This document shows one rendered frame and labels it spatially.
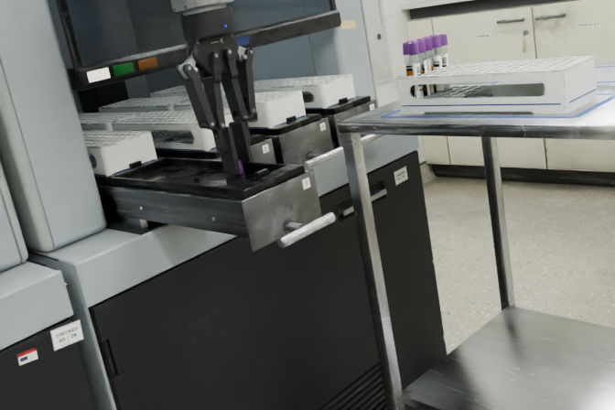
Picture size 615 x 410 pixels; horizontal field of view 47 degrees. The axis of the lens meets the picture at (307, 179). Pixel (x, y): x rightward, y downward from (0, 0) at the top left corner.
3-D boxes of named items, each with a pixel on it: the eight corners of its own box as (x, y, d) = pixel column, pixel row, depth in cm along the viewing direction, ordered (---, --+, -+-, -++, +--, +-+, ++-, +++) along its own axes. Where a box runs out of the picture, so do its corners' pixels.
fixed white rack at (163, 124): (117, 153, 141) (109, 123, 140) (158, 140, 148) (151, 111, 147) (209, 158, 121) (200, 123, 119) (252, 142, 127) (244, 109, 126)
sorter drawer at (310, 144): (96, 160, 177) (86, 125, 174) (142, 145, 186) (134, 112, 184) (302, 175, 126) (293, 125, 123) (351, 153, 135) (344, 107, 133)
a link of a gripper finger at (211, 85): (220, 50, 100) (212, 51, 99) (229, 129, 102) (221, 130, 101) (203, 52, 103) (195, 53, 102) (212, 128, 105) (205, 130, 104)
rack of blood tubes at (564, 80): (399, 113, 119) (393, 78, 118) (434, 100, 126) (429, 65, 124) (566, 113, 98) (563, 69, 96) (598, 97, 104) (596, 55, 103)
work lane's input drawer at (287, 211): (23, 210, 139) (10, 166, 137) (85, 188, 148) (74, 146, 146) (275, 258, 88) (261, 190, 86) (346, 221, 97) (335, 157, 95)
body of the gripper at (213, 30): (211, 8, 106) (224, 70, 108) (165, 16, 100) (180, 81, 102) (243, 2, 101) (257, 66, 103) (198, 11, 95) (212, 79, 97)
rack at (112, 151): (30, 175, 136) (21, 144, 135) (77, 159, 143) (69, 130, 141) (111, 183, 115) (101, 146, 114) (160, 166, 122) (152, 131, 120)
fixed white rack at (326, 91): (231, 115, 162) (225, 89, 160) (263, 105, 169) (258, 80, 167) (327, 114, 141) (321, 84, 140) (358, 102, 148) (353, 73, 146)
